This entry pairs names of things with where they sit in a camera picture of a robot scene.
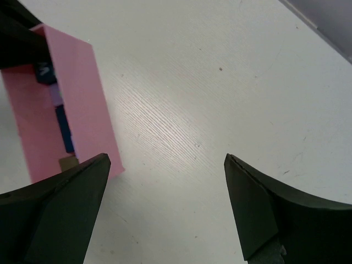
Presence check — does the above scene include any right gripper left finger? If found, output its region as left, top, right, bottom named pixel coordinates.
left=1, top=153, right=111, bottom=263

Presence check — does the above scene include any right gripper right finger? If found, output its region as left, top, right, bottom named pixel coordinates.
left=224, top=154, right=351, bottom=263

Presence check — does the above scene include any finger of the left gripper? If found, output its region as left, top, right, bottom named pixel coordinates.
left=1, top=0, right=50, bottom=69

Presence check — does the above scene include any small dark blue cube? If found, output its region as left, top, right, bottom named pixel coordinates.
left=33, top=62, right=57, bottom=85

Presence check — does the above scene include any pink plastic box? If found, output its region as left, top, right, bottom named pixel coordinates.
left=1, top=24, right=124, bottom=183

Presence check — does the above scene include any olive grey cube block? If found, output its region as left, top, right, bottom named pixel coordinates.
left=59, top=156, right=79, bottom=172

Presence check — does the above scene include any purple cube block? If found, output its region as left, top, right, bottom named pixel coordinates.
left=49, top=83, right=63, bottom=107

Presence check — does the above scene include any long dark blue block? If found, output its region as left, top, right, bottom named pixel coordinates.
left=55, top=105, right=74, bottom=153

